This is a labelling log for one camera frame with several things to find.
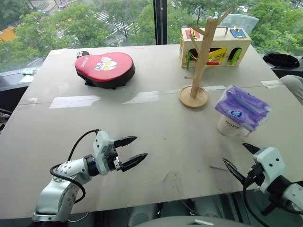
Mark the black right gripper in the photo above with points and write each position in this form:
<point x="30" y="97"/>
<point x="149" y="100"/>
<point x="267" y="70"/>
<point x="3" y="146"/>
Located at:
<point x="256" y="176"/>

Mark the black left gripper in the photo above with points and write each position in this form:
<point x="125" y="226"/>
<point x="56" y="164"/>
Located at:
<point x="113" y="158"/>

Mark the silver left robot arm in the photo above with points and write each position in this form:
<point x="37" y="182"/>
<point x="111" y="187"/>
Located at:
<point x="59" y="189"/>

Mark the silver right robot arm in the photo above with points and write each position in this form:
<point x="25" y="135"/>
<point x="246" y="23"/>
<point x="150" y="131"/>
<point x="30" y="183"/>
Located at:
<point x="296" y="194"/>

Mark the white mug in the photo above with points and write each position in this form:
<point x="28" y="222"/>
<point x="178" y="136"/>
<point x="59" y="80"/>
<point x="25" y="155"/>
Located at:
<point x="227" y="128"/>

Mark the wooden mug tree stand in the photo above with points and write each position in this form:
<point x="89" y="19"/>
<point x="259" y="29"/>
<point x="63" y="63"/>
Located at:
<point x="197" y="78"/>

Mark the purple tissue pack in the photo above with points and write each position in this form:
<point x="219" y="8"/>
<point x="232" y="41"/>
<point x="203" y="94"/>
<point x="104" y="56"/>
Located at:
<point x="243" y="106"/>

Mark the grey rounded shape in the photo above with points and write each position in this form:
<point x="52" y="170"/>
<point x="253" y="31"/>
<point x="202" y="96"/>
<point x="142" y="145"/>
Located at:
<point x="142" y="215"/>

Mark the clear tape strip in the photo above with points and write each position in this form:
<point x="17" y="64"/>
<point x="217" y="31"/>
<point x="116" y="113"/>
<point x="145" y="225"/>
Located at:
<point x="272" y="83"/>
<point x="215" y="88"/>
<point x="73" y="101"/>

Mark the red heart-shaped cartoon pad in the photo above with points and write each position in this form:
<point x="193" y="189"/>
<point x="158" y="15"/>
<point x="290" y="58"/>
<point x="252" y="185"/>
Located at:
<point x="104" y="71"/>

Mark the grey fabric object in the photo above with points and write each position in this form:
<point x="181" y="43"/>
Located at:
<point x="296" y="87"/>

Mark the black bag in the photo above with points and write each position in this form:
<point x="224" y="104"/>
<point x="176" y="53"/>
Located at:
<point x="281" y="60"/>

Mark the wooden lock box toy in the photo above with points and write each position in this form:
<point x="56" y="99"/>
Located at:
<point x="239" y="43"/>

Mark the papers on window sill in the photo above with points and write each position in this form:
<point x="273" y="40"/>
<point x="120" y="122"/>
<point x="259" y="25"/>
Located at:
<point x="29" y="74"/>

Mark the patterned fabric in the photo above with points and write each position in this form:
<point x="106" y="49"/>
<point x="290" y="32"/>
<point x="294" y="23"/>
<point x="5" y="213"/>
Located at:
<point x="3" y="120"/>

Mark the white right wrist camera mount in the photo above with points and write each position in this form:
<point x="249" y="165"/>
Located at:
<point x="270" y="160"/>

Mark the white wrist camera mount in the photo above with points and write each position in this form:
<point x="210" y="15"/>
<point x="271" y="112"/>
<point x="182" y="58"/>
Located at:
<point x="270" y="160"/>
<point x="101" y="146"/>

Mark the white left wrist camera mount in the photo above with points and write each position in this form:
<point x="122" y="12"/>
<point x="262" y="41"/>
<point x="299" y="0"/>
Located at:
<point x="101" y="146"/>

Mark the black window frame post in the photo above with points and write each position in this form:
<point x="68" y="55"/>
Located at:
<point x="159" y="21"/>

